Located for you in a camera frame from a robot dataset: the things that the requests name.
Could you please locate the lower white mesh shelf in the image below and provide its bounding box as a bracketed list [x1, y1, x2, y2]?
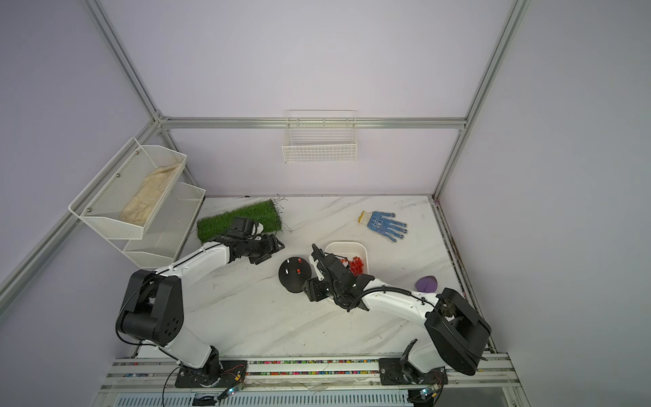
[120, 182, 205, 269]

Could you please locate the pink purple handled tool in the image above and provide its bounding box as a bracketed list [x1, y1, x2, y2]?
[415, 276, 438, 293]

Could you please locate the beige cloth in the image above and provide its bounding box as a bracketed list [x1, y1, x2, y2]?
[120, 164, 180, 227]

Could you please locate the white mesh shelf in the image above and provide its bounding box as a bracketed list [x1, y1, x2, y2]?
[68, 138, 186, 240]
[120, 182, 205, 269]

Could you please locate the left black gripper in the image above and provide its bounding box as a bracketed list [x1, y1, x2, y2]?
[243, 233, 285, 266]

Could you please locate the white plastic tray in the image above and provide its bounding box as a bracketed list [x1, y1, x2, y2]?
[310, 242, 372, 305]

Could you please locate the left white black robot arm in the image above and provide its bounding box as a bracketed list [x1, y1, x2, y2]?
[115, 217, 285, 388]

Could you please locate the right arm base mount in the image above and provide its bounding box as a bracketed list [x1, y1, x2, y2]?
[378, 338, 449, 388]

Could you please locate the white wire wall basket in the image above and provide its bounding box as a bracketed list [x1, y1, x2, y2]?
[281, 110, 358, 164]

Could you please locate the upper white mesh shelf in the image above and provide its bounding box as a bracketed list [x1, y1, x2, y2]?
[68, 138, 186, 240]

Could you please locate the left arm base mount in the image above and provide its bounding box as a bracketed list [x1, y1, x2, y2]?
[175, 349, 249, 388]

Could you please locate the black round screw base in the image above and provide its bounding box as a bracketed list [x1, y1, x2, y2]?
[278, 256, 312, 293]

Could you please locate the pile of red sleeves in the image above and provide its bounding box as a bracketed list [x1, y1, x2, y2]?
[339, 256, 364, 276]

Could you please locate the blue dotted work glove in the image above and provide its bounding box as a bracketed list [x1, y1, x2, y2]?
[358, 211, 408, 243]

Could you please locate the green artificial grass mat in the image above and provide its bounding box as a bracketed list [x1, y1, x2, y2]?
[196, 199, 283, 244]

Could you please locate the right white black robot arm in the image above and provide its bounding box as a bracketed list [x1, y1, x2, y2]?
[303, 245, 492, 383]

